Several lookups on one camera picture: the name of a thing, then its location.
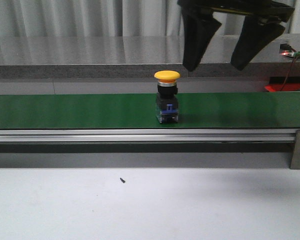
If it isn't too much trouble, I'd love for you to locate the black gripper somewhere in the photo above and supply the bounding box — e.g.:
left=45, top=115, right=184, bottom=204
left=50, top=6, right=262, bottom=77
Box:
left=177, top=0, right=295, bottom=72

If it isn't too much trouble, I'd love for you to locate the yellow mushroom push button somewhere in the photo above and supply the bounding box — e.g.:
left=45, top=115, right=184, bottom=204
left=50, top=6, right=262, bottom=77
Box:
left=154, top=70, right=180, bottom=124

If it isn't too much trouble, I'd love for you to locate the small sensor circuit board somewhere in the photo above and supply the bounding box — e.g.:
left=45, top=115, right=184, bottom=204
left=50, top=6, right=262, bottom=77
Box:
left=279, top=43, right=300, bottom=58

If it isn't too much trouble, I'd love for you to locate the green conveyor belt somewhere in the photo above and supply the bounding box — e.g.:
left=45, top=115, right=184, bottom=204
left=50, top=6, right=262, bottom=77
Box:
left=0, top=92, right=300, bottom=130

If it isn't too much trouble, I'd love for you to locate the red plastic tray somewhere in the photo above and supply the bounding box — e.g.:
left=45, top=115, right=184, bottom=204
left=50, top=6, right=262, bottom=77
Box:
left=264, top=83, right=300, bottom=92

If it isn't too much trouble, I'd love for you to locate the grey stone counter slab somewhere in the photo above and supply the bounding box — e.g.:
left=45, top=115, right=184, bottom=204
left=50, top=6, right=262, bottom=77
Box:
left=0, top=34, right=300, bottom=79

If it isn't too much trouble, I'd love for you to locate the white pleated curtain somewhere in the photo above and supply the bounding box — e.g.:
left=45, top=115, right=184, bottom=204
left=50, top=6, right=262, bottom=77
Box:
left=0, top=0, right=300, bottom=38

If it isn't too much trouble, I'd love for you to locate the red black sensor wire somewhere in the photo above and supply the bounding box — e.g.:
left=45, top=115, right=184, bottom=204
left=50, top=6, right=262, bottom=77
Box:
left=279, top=53, right=300, bottom=92

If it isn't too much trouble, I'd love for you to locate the aluminium conveyor frame rail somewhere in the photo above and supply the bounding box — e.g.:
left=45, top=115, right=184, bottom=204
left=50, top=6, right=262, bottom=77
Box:
left=0, top=128, right=297, bottom=143

